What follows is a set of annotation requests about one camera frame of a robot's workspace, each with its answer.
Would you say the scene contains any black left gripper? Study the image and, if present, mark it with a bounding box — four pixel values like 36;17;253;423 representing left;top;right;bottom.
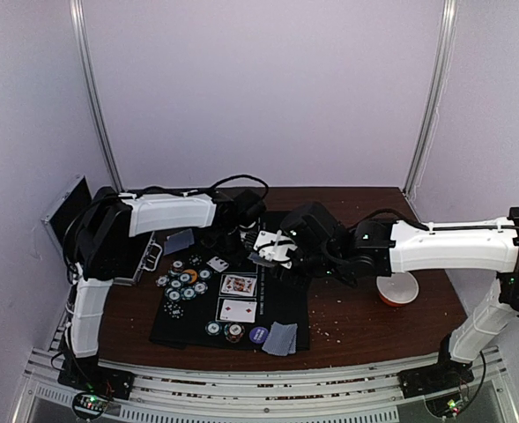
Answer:
206;226;254;266

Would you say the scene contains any face up spades card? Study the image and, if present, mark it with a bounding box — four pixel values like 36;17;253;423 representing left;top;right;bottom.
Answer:
207;256;229;272

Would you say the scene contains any blue backed playing card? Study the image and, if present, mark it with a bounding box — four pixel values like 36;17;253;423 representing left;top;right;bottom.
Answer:
164;228;195;256

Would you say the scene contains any blue green fifty chip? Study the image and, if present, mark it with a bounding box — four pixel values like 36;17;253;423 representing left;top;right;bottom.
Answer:
198;269;212;281

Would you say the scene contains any face up king card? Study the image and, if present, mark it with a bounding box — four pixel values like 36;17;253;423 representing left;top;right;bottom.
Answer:
220;274;256;297

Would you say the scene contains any orange big blind button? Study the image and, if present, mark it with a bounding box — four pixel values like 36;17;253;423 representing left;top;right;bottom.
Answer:
180;269;198;285

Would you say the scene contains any red black hundred chip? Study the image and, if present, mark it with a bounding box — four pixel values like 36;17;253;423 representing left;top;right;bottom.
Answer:
171;260;184;272

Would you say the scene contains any face up diamonds card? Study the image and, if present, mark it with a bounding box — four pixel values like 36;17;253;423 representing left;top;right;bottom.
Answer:
219;299;257;323

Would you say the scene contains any purple small blind button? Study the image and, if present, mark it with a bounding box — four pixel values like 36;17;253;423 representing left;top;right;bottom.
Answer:
248;326;269;345

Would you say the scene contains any mixed colour chip stack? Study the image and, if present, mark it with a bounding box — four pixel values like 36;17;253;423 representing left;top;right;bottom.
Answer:
224;323;245;344

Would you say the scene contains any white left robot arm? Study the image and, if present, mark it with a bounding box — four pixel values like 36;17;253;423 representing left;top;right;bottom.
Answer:
58;181;267;397

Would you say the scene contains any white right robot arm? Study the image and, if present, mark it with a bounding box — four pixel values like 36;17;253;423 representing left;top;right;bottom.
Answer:
246;202;519;397

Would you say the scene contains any orange white bowl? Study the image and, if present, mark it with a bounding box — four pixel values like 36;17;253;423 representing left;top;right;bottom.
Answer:
376;272;419;307

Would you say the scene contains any black poker play mat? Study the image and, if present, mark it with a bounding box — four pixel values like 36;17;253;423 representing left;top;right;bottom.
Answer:
149;229;309;351

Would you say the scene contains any aluminium poker chip case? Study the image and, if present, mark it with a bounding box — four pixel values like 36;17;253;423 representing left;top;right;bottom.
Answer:
41;175;162;286

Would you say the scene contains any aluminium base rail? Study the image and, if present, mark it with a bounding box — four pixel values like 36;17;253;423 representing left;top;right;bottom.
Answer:
9;347;519;422

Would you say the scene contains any aluminium frame post left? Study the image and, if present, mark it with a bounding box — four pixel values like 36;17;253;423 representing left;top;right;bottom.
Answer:
69;0;123;191

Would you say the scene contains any aluminium frame post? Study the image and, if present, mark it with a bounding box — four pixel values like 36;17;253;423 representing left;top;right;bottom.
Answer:
404;0;458;200
69;0;123;191

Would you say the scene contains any aluminium frame post right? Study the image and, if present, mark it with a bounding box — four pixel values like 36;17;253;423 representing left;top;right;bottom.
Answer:
404;0;458;200

